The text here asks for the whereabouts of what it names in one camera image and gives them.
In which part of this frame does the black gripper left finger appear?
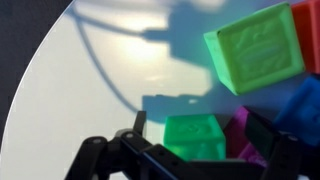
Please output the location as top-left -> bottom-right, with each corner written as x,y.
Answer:
64,110 -> 188,180

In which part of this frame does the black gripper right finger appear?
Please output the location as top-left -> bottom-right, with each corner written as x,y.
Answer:
245,112 -> 305,180

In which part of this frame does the green embossed block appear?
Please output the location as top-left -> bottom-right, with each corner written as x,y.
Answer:
162,113 -> 228,163

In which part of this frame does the pink embossed block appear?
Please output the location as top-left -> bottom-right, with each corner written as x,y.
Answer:
222,105 -> 269,168

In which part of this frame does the blue embossed block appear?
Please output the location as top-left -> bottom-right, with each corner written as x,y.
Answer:
272,74 -> 320,148

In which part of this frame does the yellow-green embossed block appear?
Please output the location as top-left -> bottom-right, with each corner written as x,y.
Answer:
202,1 -> 306,97

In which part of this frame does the orange embossed block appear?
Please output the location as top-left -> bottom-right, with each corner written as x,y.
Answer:
290,0 -> 320,75

